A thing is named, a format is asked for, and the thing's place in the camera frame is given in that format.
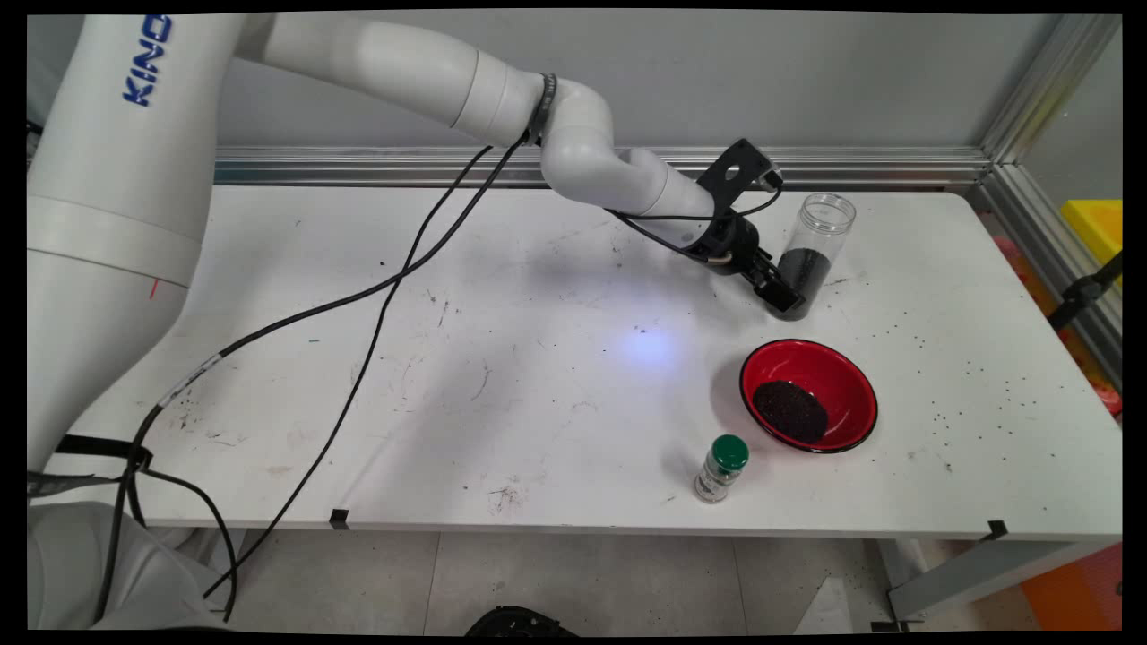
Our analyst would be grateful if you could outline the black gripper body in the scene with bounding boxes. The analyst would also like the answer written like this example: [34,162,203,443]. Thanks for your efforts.
[694,211,764,274]

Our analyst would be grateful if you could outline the clear plastic jar black seeds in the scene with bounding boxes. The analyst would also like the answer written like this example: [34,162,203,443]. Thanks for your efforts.
[772,192,858,323]

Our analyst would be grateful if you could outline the red bowl black rim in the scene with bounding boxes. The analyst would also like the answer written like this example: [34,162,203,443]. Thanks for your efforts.
[739,339,879,454]

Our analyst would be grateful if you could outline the black seed pile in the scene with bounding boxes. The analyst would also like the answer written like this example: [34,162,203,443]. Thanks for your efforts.
[751,379,831,445]

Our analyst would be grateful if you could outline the spice bottle green cap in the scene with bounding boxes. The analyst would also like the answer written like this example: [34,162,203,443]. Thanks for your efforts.
[693,434,750,504]

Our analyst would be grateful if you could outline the orange red foam mat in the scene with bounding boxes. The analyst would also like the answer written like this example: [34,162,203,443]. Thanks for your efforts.
[990,235,1123,422]

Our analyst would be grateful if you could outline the black clamp rod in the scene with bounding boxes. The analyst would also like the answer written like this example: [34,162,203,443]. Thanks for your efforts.
[1047,254,1123,331]

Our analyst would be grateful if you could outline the yellow plastic box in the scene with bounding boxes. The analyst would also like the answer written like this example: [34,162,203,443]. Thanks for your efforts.
[1061,199,1123,289]

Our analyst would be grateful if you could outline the grey metal table leg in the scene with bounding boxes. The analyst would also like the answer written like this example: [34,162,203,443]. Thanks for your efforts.
[871,537,1121,632]
[184,529,247,610]

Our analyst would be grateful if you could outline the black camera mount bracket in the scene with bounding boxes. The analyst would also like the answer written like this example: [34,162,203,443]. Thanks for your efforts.
[696,137,777,221]

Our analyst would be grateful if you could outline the black velcro strap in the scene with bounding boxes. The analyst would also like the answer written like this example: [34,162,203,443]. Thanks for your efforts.
[56,434,153,473]
[527,73,558,146]

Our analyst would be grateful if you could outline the short aluminium frame rail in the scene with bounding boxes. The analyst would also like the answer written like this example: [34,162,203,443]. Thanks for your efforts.
[979,164,1123,388]

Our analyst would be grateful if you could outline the aluminium frame post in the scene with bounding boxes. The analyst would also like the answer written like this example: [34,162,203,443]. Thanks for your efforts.
[979,13,1123,167]

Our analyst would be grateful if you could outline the long aluminium frame rail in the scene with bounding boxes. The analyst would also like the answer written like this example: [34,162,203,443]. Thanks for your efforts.
[213,146,991,191]

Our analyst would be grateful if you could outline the thin black cable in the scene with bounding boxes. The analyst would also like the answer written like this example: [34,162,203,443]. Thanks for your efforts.
[130,143,722,599]

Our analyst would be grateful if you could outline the thick black cable white label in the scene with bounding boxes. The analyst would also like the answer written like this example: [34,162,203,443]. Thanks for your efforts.
[94,134,786,625]

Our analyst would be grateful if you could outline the grey robot base mount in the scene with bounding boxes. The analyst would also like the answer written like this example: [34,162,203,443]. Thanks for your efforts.
[27,500,236,630]

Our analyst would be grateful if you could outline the grey printed strap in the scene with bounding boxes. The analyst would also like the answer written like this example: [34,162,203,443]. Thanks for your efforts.
[27,470,126,499]

